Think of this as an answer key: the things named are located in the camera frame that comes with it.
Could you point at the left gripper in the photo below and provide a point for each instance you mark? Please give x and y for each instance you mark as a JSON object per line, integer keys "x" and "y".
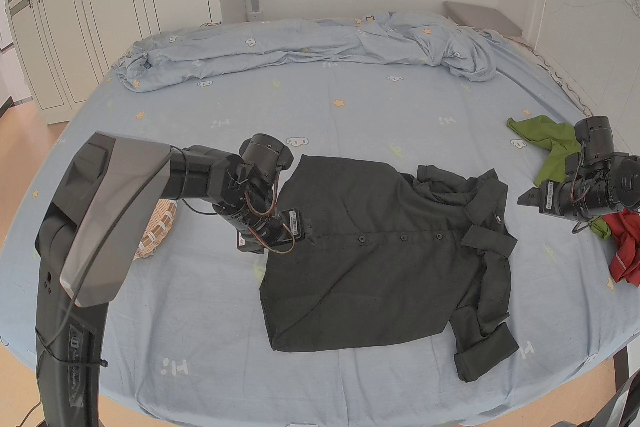
{"x": 290, "y": 227}

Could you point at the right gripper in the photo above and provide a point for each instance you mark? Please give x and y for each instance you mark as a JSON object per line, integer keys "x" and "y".
{"x": 562, "y": 200}

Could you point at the black shirt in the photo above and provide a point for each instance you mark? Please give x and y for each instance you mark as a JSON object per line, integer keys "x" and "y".
{"x": 360, "y": 275}

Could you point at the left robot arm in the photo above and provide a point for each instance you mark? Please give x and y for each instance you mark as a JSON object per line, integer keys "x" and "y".
{"x": 115, "y": 215}

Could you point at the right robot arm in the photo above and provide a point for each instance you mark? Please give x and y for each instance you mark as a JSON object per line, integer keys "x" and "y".
{"x": 595, "y": 140}

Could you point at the green garment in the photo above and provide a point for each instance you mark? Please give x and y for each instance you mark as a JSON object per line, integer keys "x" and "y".
{"x": 540, "y": 130}

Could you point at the red garment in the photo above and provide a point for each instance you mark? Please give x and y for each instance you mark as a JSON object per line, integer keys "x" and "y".
{"x": 627, "y": 245}

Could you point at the round woven basket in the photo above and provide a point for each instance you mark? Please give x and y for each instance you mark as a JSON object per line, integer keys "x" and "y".
{"x": 160, "y": 225}

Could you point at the bed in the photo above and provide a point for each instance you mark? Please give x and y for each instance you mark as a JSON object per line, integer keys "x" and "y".
{"x": 400, "y": 124}

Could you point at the pale blue quilt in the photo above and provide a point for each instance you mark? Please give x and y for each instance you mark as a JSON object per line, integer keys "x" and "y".
{"x": 300, "y": 44}

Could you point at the grey bedside table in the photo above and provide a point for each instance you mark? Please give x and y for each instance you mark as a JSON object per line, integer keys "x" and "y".
{"x": 480, "y": 14}

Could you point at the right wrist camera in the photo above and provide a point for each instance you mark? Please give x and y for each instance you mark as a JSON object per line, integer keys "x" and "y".
{"x": 573, "y": 167}

